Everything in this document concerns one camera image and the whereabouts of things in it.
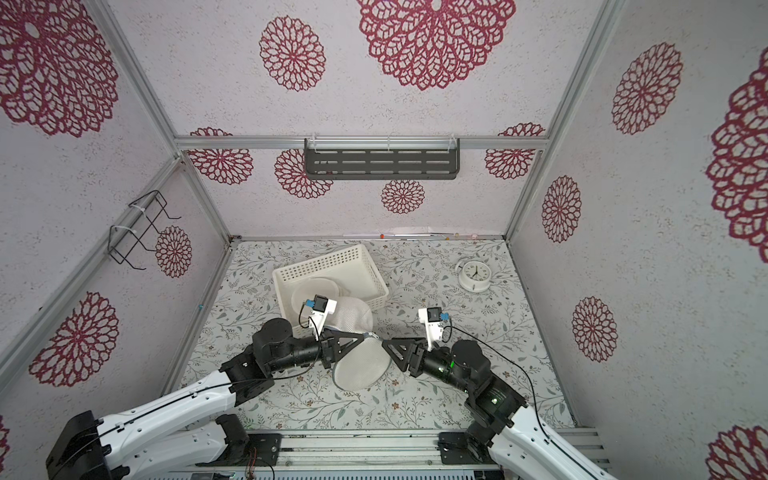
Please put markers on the black wire wall rack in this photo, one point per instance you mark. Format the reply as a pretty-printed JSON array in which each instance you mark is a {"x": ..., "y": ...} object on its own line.
[{"x": 123, "y": 240}]

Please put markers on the white round plate in basket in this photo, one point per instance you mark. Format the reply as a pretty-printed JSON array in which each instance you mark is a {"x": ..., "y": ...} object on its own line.
[{"x": 307, "y": 289}]

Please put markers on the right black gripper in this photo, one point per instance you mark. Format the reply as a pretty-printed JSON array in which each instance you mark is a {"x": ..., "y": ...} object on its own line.
[{"x": 420, "y": 357}]

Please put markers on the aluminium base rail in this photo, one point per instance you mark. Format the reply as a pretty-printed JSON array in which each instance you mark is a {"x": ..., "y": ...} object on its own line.
[{"x": 374, "y": 448}]

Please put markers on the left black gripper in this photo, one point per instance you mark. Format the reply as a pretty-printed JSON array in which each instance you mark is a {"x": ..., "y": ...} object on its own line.
[{"x": 331, "y": 350}]

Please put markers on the dark grey wall shelf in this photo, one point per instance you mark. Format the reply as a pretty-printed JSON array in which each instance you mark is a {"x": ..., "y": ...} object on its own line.
[{"x": 389, "y": 163}]

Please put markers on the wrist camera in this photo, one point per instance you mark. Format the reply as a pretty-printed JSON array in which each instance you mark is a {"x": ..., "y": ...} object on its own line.
[
  {"x": 316, "y": 312},
  {"x": 435, "y": 322}
]

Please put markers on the white round alarm clock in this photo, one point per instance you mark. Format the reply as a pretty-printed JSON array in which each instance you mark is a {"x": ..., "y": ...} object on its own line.
[{"x": 473, "y": 276}]

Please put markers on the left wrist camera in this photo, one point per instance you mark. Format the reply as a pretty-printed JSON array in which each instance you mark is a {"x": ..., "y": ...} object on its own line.
[{"x": 316, "y": 312}]

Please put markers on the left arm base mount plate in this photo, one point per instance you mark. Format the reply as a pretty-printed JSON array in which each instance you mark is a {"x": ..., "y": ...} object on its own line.
[{"x": 260, "y": 450}]

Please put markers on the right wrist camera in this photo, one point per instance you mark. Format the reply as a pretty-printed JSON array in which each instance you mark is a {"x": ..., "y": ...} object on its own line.
[{"x": 435, "y": 322}]

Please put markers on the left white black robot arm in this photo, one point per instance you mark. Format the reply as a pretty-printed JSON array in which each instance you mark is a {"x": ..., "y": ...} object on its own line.
[{"x": 194, "y": 425}]

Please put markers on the white perforated plastic basket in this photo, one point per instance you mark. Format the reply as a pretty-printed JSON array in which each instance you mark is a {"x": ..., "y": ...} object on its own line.
[{"x": 352, "y": 268}]

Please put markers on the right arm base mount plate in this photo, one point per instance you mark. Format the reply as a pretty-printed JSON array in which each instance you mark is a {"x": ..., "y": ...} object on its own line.
[{"x": 458, "y": 448}]

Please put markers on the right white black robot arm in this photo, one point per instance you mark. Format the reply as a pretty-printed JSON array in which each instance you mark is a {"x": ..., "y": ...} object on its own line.
[{"x": 506, "y": 428}]

